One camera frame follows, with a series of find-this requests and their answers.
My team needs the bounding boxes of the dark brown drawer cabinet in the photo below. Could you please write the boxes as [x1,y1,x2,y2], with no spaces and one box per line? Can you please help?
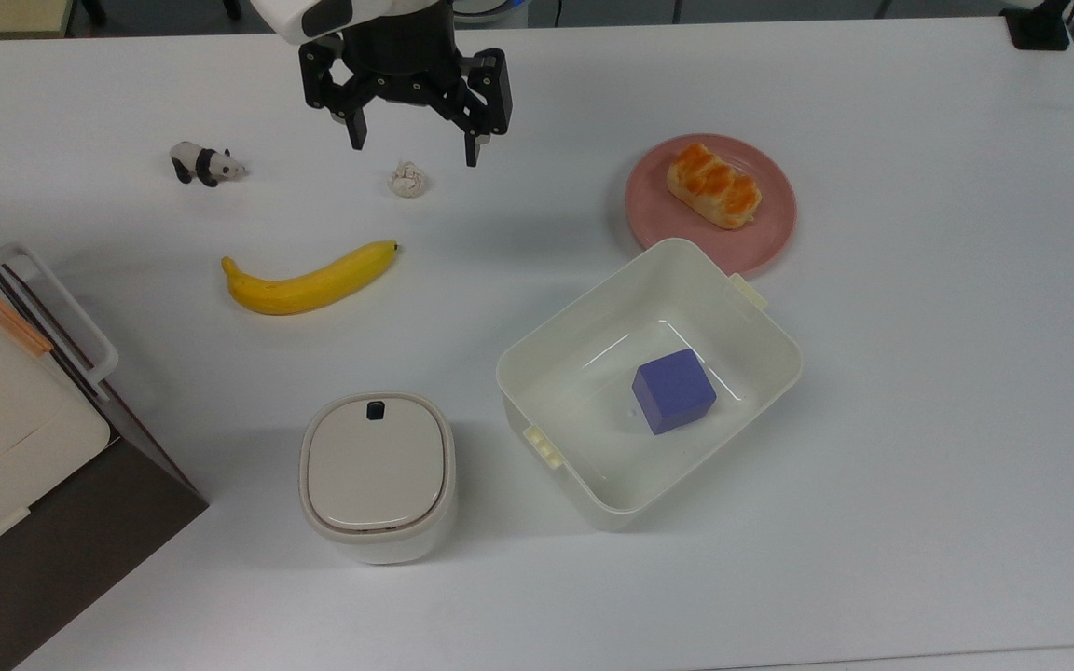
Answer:
[0,203,211,671]

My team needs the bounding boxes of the panda toy figure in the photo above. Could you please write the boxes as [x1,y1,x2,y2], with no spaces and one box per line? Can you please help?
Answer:
[170,141,248,188]

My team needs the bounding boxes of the white plastic bin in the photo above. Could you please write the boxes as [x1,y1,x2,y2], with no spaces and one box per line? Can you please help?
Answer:
[496,237,804,532]

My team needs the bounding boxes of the golden bread loaf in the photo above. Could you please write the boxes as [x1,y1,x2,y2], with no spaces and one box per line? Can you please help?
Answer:
[666,142,764,231]

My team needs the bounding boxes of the yellow banana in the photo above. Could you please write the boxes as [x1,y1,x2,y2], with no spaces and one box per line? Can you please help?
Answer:
[221,240,401,317]

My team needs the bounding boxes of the black stand base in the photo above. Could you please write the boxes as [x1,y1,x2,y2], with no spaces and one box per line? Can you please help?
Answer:
[1000,0,1074,52]

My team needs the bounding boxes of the cream lidded trash can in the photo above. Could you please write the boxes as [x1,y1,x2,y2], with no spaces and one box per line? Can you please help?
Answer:
[298,391,458,566]

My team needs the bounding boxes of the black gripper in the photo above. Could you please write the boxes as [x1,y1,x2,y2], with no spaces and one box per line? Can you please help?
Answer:
[300,17,513,169]

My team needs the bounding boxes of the pink plate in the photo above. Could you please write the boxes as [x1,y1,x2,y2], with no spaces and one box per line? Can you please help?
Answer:
[625,133,798,278]

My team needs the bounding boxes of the beige desk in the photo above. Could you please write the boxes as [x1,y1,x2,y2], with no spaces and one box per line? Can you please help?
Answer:
[0,0,75,41]

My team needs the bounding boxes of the crumpled white paper ball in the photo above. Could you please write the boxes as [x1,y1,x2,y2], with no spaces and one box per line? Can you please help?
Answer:
[389,159,429,199]

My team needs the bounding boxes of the purple cube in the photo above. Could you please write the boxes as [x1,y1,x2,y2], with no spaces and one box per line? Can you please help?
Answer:
[631,348,718,436]

